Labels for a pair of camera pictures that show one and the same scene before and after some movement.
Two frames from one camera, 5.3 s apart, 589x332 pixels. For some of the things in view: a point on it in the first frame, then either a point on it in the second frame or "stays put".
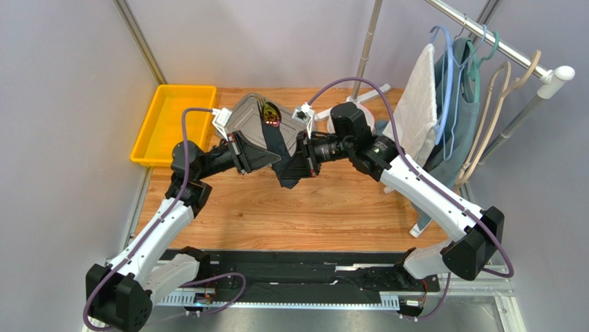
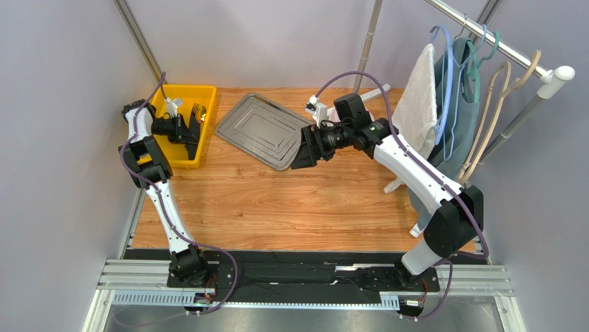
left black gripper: x=248 y=156 -> x=182 y=133
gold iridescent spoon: x=271 y=114 -> x=203 y=114
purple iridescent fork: x=260 y=104 -> x=193 y=112
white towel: x=414 y=115 stays put
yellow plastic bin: x=163 y=127 stays put
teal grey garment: x=457 y=103 stays put
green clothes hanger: x=473 y=73 stays put
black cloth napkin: x=276 y=142 -> x=194 y=126
